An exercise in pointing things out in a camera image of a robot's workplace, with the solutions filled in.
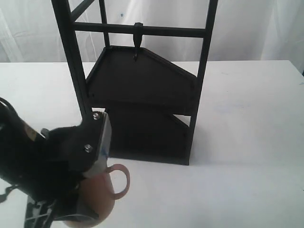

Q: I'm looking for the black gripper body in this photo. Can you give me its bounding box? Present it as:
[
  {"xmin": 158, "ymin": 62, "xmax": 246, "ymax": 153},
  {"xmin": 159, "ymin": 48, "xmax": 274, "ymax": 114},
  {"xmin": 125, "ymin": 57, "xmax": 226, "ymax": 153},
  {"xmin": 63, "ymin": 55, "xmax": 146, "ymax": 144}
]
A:
[{"xmin": 21, "ymin": 112, "xmax": 112, "ymax": 228}]

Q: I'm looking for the terracotta enamel mug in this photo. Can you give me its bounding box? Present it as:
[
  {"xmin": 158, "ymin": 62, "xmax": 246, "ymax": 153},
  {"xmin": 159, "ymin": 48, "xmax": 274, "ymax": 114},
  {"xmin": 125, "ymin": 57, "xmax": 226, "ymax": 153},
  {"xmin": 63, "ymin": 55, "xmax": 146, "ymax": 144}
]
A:
[{"xmin": 64, "ymin": 164, "xmax": 130, "ymax": 228}]

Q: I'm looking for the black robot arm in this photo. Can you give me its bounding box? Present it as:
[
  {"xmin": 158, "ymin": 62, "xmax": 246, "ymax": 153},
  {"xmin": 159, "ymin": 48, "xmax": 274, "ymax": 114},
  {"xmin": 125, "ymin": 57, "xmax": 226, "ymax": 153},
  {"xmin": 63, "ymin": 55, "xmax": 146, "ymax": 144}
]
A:
[{"xmin": 0, "ymin": 99, "xmax": 112, "ymax": 228}]

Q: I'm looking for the black metal shelf rack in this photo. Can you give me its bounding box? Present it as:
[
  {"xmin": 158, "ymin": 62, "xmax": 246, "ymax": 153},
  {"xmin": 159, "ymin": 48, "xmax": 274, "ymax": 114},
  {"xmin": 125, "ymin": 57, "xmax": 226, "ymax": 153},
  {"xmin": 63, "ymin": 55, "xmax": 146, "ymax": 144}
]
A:
[{"xmin": 52, "ymin": 0, "xmax": 218, "ymax": 165}]

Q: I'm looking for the white backdrop curtain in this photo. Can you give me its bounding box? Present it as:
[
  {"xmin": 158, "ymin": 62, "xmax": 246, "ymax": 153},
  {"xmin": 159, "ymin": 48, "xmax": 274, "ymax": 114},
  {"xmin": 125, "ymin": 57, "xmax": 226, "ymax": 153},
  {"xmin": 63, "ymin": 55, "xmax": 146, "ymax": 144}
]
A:
[{"xmin": 0, "ymin": 0, "xmax": 304, "ymax": 68}]

